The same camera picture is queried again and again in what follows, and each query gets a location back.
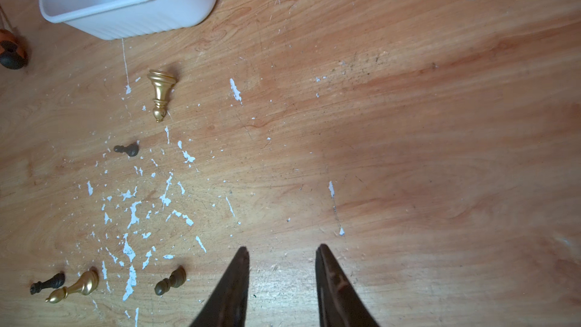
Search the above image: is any orange handled screwdriver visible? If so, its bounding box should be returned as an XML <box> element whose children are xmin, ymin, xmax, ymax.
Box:
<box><xmin>0</xmin><ymin>9</ymin><xmax>28</xmax><ymax>70</ymax></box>

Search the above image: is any gold chess pawn bottom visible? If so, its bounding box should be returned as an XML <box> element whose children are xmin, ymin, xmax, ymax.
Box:
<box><xmin>45</xmin><ymin>268</ymin><xmax>99</xmax><ymax>304</ymax></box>

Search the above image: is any gold chess bishop lying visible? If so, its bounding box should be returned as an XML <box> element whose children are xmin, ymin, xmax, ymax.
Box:
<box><xmin>147</xmin><ymin>70</ymin><xmax>177</xmax><ymax>123</ymax></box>

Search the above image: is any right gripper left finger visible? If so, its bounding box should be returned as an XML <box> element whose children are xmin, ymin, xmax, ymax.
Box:
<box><xmin>191</xmin><ymin>247</ymin><xmax>250</xmax><ymax>326</ymax></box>

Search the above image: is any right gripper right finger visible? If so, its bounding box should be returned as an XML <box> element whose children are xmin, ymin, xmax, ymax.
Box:
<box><xmin>316</xmin><ymin>244</ymin><xmax>378</xmax><ymax>327</ymax></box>

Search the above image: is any black chess pawn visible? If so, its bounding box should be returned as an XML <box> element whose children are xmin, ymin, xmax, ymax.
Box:
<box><xmin>154</xmin><ymin>266</ymin><xmax>187</xmax><ymax>296</ymax></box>
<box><xmin>30</xmin><ymin>272</ymin><xmax>66</xmax><ymax>295</ymax></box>
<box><xmin>113</xmin><ymin>143</ymin><xmax>139</xmax><ymax>157</ymax></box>

